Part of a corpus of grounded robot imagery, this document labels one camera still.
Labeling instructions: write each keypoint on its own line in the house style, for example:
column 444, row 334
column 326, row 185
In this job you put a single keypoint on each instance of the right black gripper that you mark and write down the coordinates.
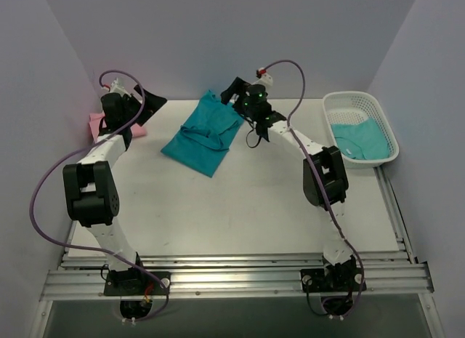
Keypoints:
column 237, row 98

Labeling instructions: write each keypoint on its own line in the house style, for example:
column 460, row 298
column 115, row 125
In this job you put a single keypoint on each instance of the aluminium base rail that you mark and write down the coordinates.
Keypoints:
column 231, row 277

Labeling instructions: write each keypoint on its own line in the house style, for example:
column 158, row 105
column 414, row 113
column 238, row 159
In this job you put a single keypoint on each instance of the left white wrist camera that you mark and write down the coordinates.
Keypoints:
column 116, row 86

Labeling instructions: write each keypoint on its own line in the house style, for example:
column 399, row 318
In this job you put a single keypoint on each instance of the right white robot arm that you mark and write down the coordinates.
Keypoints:
column 324, row 177

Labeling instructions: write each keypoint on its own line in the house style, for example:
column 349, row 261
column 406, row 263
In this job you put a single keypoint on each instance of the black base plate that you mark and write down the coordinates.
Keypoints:
column 329, row 279
column 135, row 283

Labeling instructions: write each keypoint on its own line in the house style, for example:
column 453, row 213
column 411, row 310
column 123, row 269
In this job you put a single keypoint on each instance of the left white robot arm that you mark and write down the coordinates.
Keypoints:
column 90, row 190

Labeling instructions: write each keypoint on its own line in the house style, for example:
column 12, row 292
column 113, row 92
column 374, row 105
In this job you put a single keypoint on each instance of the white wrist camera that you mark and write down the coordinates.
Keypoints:
column 263, row 78
column 116, row 86

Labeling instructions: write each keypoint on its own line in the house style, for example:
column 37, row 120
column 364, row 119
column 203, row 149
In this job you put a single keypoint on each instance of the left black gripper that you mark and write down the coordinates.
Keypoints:
column 137, row 104

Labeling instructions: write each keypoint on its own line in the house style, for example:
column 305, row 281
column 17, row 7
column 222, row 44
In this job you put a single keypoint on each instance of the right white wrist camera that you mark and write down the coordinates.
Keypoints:
column 263, row 78

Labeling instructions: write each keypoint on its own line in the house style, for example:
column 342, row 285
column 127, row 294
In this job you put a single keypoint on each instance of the light teal t shirt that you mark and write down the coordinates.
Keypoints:
column 364, row 141

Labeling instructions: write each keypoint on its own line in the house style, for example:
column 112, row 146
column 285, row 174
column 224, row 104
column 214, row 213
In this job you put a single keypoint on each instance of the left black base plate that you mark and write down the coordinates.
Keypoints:
column 135, row 283

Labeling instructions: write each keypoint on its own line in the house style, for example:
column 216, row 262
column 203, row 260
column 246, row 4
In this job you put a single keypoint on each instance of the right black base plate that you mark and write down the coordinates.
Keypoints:
column 329, row 279

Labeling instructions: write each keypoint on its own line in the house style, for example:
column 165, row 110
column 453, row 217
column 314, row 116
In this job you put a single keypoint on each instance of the white plastic basket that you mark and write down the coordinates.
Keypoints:
column 353, row 107

